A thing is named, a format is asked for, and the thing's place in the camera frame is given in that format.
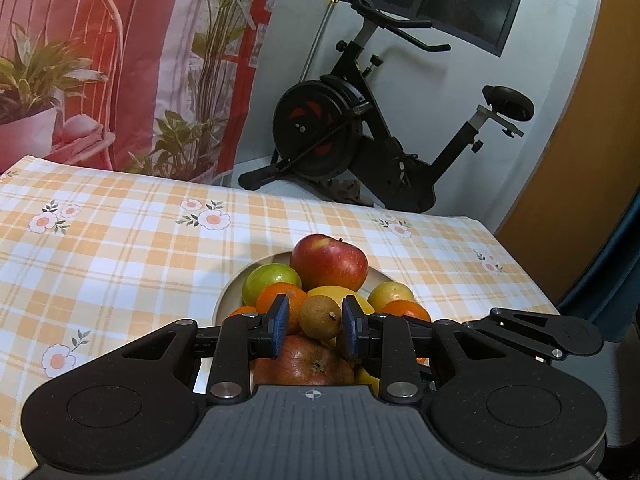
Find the green apple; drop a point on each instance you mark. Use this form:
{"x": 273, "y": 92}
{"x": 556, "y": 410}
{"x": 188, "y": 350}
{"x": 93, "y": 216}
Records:
{"x": 267, "y": 280}

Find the dark blue cloth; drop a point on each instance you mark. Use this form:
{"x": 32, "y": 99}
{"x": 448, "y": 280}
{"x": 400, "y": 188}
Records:
{"x": 615, "y": 270}

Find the silver metal pole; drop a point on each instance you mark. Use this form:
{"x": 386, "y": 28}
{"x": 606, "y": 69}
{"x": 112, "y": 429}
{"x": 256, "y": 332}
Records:
{"x": 317, "y": 40}

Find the small brown round fruit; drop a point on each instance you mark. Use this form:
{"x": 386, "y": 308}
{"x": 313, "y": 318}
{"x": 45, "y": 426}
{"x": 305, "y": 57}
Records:
{"x": 320, "y": 317}

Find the dark window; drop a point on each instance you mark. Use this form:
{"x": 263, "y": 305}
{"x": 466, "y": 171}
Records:
{"x": 450, "y": 0}

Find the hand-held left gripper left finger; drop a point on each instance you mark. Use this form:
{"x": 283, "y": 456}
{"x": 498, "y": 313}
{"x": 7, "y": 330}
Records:
{"x": 280, "y": 325}

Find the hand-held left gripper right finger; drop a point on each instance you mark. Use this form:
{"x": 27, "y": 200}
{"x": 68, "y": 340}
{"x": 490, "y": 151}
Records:
{"x": 352, "y": 327}

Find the yellow plaid floral tablecloth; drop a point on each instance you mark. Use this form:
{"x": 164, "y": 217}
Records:
{"x": 125, "y": 260}

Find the orange wooden door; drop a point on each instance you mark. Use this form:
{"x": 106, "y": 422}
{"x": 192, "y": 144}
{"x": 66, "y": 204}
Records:
{"x": 590, "y": 160}

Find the dull brownish red apple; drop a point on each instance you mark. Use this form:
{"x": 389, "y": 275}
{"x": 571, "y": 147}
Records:
{"x": 305, "y": 365}

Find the black exercise bike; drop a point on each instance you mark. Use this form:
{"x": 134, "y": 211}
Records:
{"x": 320, "y": 125}

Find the printed pink backdrop cloth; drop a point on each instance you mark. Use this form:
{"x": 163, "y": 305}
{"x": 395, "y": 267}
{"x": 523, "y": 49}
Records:
{"x": 150, "y": 35}

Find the small yellow round fruit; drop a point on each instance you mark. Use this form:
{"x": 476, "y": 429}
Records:
{"x": 392, "y": 292}

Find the large yellow citrus fruit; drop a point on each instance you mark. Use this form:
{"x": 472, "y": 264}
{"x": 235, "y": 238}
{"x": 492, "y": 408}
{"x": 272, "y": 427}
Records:
{"x": 332, "y": 290}

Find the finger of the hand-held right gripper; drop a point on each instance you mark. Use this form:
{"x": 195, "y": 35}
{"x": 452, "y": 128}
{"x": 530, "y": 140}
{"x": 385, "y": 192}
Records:
{"x": 520, "y": 339}

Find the beige round plate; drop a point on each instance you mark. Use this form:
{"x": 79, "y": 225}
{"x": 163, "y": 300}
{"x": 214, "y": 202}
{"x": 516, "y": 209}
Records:
{"x": 235, "y": 290}

